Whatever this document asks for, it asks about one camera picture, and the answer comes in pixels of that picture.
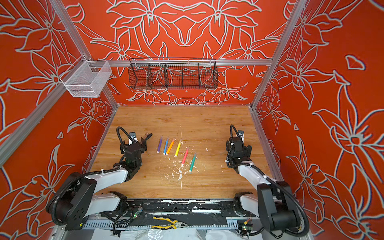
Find purple highlighter pen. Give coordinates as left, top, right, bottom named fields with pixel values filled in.
left=157, top=136, right=164, bottom=154

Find blue highlighter pen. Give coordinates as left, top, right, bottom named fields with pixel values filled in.
left=163, top=137, right=169, bottom=155

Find orange highlighter pen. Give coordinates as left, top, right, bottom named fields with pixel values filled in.
left=166, top=138, right=176, bottom=155

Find yellow highlighter pen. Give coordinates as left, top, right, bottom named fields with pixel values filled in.
left=175, top=139, right=182, bottom=157

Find pink highlighter pen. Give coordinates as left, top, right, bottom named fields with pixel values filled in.
left=182, top=147, right=190, bottom=166

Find green highlighter pen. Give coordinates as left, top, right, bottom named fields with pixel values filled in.
left=189, top=152, right=197, bottom=173

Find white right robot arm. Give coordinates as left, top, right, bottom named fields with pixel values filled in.
left=225, top=125, right=310, bottom=238

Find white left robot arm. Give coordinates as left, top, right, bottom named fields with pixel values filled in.
left=46, top=127, right=152, bottom=230

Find white mesh basket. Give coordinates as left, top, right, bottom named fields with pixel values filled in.
left=61, top=61, right=112, bottom=98

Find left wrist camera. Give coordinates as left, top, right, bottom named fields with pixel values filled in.
left=129, top=132, right=138, bottom=145

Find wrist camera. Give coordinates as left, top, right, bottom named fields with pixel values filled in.
left=238, top=130, right=244, bottom=141
left=129, top=132, right=138, bottom=145

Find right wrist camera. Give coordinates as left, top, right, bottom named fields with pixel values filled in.
left=238, top=130, right=244, bottom=141

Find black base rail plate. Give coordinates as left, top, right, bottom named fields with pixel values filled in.
left=104, top=199, right=259, bottom=217

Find black wire basket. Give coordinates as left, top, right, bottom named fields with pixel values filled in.
left=128, top=58, right=219, bottom=90

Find yellow handled pliers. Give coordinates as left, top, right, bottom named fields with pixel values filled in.
left=151, top=217, right=189, bottom=230

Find grey cable duct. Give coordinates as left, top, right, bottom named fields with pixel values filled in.
left=82, top=219, right=239, bottom=231

